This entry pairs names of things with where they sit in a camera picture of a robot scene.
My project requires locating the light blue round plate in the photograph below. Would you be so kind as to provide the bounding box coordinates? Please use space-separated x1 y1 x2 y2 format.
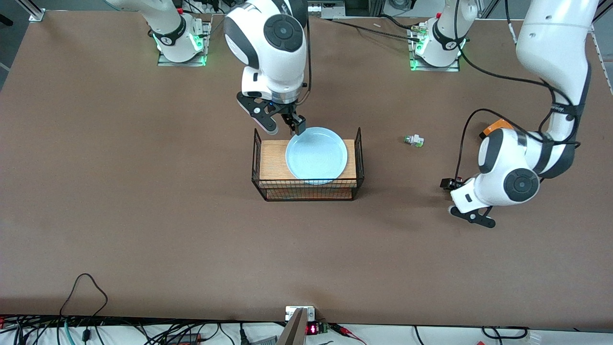
285 126 348 185

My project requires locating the wooden shelf board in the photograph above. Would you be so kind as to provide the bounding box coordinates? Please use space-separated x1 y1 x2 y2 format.
259 139 357 187
266 188 353 200

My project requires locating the metal box with light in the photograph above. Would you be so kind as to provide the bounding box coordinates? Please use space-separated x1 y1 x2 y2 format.
306 0 345 18

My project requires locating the red clip lead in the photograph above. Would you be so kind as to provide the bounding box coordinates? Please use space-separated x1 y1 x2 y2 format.
330 324 367 345

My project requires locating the grey metal bar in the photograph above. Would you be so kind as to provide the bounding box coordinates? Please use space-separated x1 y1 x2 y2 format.
277 308 307 345

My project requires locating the black power adapter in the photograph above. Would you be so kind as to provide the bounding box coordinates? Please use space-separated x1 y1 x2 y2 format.
165 333 202 345

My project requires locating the black wire shelf rack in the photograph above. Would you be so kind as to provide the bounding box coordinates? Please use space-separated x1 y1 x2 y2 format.
251 127 365 202

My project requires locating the orange cable clip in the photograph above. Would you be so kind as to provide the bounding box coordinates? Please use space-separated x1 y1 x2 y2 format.
483 118 514 138

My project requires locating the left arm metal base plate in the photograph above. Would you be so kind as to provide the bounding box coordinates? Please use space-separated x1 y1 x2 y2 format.
409 22 461 72

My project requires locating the long black table cable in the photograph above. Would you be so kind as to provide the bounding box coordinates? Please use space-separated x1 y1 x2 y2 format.
322 17 422 41

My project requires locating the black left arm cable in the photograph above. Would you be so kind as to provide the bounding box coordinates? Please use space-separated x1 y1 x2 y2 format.
453 46 582 180

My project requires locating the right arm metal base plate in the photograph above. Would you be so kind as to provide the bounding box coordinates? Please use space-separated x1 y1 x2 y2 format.
157 14 214 67

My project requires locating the black coiled cable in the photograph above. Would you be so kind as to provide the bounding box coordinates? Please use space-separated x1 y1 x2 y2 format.
481 326 529 340

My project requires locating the aluminium frame profile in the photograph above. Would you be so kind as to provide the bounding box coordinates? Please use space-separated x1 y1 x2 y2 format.
479 0 503 20
19 0 46 23

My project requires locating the small metal bracket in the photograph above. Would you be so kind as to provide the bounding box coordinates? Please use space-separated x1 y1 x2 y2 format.
285 306 316 322

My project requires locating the thin black looped cable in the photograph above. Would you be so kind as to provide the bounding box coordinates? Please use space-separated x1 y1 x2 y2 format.
59 273 109 318

